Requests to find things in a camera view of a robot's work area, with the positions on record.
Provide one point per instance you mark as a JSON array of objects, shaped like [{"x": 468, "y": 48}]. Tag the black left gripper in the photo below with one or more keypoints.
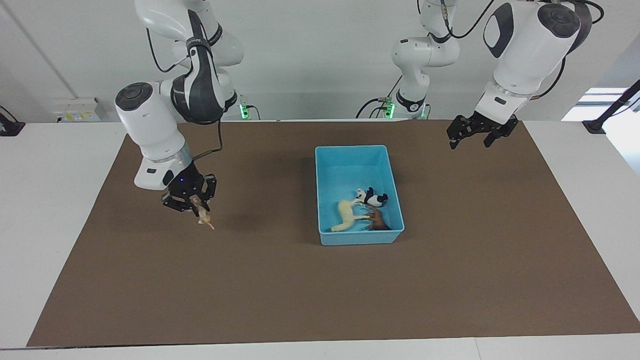
[{"x": 487, "y": 122}]

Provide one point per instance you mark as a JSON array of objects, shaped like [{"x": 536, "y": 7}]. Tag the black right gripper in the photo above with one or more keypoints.
[{"x": 187, "y": 187}]

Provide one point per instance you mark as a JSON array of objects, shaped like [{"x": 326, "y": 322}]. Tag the orange striped tiger toy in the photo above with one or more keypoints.
[{"x": 202, "y": 215}]

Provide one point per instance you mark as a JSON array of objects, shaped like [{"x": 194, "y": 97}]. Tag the black white panda toy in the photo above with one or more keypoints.
[{"x": 374, "y": 197}]

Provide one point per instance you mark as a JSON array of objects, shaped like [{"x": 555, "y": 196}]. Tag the brown lion toy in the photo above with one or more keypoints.
[{"x": 377, "y": 220}]

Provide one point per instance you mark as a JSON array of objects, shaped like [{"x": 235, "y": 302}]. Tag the cream llama toy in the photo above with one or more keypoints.
[{"x": 346, "y": 212}]

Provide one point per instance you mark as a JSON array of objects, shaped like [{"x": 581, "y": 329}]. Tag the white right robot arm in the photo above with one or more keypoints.
[{"x": 155, "y": 130}]

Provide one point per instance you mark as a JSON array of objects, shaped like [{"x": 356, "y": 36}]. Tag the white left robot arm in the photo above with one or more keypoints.
[{"x": 525, "y": 55}]

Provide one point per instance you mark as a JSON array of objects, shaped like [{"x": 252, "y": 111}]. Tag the light blue storage box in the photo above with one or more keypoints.
[{"x": 345, "y": 170}]

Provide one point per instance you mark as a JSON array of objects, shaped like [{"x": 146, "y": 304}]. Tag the brown table mat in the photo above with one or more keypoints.
[{"x": 250, "y": 290}]

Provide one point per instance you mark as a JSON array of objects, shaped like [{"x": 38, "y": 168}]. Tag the black slanted stand pole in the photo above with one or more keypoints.
[{"x": 615, "y": 107}]

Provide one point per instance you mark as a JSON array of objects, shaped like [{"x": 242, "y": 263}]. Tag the small black table clamp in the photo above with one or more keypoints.
[{"x": 10, "y": 127}]

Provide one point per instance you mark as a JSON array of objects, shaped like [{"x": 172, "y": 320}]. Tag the white wall socket box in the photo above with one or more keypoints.
[{"x": 75, "y": 110}]

